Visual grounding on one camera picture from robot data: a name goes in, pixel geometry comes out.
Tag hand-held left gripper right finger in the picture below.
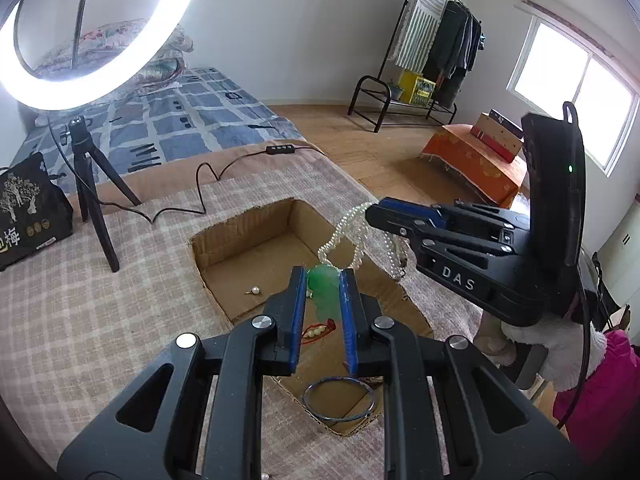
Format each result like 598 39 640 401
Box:
340 269 586 480

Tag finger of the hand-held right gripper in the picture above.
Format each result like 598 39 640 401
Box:
395 225 531 267
365 197 531 233

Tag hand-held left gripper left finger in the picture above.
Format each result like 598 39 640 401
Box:
57 266 307 480

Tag green pendant beaded bracelet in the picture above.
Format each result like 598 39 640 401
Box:
302 265 346 346

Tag pearl rope necklace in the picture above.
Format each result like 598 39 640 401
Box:
317 202 413 281

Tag cardboard box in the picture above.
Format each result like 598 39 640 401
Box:
189 199 435 437

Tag black ring choker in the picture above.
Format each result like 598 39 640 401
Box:
302 377 376 423

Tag person's right hand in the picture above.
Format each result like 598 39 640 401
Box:
474 310 521 368

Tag orange cloth covered table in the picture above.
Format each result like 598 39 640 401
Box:
420 124 531 210

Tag tan cardboard carton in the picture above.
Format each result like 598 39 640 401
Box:
470 112 523 163

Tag dark flat box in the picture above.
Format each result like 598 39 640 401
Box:
489 108 525 142

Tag window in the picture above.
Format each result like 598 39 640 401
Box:
506 15 640 176

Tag yellow crate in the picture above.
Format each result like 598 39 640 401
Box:
397 70 437 106

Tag black clothes rack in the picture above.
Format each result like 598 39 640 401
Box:
348 0 483 133

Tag dark hanging clothes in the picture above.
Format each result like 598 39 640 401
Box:
422 1 482 108

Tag striped towel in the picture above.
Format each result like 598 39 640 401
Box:
394 0 450 68

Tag pink clothing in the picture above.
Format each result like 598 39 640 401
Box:
552 330 640 443

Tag blue checked bed sheet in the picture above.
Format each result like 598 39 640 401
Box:
10 66 306 181

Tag black tripod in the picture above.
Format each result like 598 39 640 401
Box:
65 116 142 273

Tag floral folded quilt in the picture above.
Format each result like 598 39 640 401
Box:
135 57 183 93

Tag black printed bag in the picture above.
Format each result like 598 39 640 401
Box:
0 151 75 272

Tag floral pillow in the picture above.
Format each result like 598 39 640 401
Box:
32 19 194 81

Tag black phone holder gooseneck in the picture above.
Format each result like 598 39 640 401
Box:
71 0 101 68

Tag black cable with inline remote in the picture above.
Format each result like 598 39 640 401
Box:
140 144 321 225

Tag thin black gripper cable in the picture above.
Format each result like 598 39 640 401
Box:
555 250 608 428

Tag white ring light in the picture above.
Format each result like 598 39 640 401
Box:
0 0 202 111

